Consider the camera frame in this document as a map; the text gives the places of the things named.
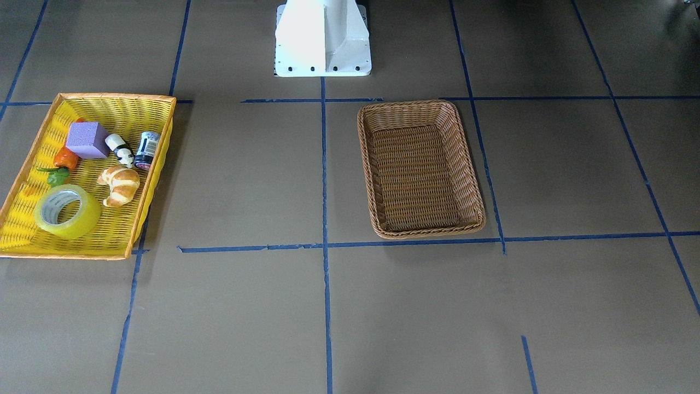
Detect toy orange carrot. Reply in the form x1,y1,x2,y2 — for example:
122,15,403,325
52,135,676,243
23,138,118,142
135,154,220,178
37,117,84,188

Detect toy panda figure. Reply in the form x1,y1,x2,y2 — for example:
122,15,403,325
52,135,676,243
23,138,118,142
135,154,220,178
104,133,135,168

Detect brown wicker basket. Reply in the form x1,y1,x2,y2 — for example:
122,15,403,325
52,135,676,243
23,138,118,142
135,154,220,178
357,100,487,240

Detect yellow tape roll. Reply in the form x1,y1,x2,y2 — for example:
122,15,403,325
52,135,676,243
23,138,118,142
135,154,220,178
33,184,102,240

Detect small black labelled jar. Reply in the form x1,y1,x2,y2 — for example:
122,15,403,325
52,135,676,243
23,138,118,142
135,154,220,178
133,131,161,171

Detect purple foam cube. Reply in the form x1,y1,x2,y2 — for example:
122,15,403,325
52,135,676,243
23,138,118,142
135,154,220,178
65,121,112,159

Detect toy croissant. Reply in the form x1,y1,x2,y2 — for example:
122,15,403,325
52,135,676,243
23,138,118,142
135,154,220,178
96,165,140,208

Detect yellow plastic woven basket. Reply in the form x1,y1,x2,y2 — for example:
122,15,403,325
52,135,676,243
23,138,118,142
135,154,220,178
2,93,177,260

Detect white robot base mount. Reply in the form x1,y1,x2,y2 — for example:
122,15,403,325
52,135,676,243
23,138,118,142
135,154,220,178
273,1,372,78

